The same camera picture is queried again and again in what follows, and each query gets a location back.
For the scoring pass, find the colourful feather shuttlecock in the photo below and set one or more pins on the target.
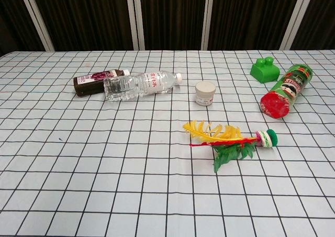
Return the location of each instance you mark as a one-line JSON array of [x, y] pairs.
[[264, 139]]

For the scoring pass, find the clear plastic water bottle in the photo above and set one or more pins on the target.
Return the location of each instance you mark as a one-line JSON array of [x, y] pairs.
[[136, 86]]

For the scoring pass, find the small white lidded jar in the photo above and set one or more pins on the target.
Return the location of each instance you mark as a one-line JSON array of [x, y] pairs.
[[205, 91]]

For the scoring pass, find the dark grape juice bottle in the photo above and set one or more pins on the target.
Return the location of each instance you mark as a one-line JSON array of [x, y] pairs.
[[87, 85]]

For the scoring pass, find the white black-grid tablecloth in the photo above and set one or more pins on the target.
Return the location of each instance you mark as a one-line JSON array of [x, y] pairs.
[[104, 169]]

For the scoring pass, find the dark folding screen with white frames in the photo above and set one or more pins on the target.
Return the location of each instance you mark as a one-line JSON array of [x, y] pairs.
[[167, 14]]

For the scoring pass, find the green toy building block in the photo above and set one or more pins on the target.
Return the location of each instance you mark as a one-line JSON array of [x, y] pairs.
[[263, 72]]

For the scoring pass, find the green Pringles can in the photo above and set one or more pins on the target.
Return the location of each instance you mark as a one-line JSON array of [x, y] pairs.
[[288, 90]]

